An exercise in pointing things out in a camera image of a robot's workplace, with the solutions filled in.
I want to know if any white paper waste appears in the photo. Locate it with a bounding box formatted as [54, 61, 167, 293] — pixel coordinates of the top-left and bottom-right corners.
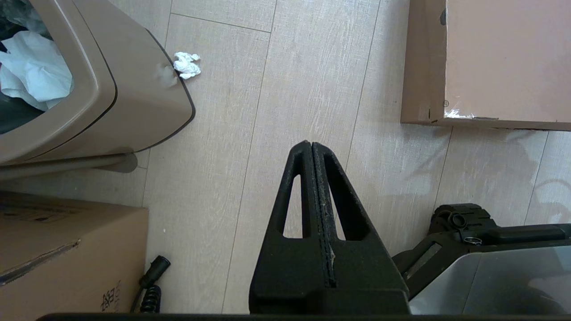
[0, 30, 74, 111]

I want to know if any black silver robot base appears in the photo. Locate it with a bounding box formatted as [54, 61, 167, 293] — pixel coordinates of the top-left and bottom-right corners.
[392, 204, 571, 315]

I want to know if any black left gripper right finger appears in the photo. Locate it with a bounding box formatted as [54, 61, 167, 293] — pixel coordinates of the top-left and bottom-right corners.
[314, 143, 410, 314]

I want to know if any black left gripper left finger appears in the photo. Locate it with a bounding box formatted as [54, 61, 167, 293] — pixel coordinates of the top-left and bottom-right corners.
[249, 141, 335, 314]

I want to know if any crumpled white tissue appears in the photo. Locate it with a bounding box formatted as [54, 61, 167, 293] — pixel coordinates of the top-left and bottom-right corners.
[173, 52, 201, 80]

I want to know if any tan plastic trash bin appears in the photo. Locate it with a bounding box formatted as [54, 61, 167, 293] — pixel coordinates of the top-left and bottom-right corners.
[0, 0, 196, 180]

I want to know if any brown cardboard carton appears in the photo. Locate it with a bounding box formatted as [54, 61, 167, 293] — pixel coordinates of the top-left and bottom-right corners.
[0, 192, 149, 321]

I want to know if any brown cardboard shoe box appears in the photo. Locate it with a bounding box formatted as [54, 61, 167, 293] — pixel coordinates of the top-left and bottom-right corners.
[401, 0, 571, 131]

